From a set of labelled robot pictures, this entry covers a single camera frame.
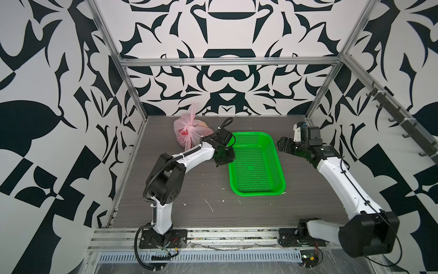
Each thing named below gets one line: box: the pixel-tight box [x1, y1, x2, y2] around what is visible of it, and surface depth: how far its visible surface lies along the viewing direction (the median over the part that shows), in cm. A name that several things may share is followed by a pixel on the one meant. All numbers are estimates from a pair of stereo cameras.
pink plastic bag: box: [173, 103, 214, 151], surface depth 101 cm
